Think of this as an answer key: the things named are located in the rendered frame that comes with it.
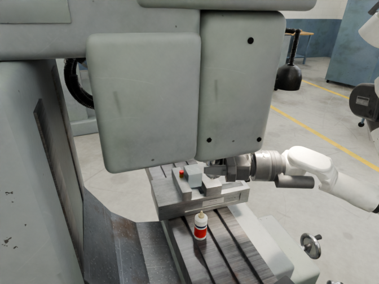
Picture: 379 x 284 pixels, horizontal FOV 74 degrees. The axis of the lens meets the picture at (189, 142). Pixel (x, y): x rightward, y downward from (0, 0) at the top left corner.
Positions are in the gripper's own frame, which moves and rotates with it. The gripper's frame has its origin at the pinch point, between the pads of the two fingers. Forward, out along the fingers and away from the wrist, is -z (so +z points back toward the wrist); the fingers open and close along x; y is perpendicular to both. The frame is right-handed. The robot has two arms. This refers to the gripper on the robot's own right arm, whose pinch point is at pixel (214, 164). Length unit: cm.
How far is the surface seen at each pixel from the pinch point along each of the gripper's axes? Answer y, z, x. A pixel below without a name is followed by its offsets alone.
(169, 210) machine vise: 22.4, -13.7, -4.3
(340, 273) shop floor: 124, 100, -51
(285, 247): 47, 33, -10
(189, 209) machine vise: 24.4, -6.7, -7.1
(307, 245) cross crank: 56, 47, -19
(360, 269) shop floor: 125, 115, -55
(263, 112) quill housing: -19.2, 9.3, 7.2
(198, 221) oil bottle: 18.5, -3.8, 3.9
